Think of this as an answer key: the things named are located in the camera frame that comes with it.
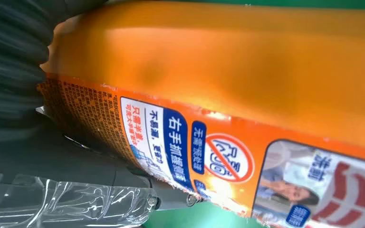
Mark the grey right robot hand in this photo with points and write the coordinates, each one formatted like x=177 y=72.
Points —
x=59 y=176

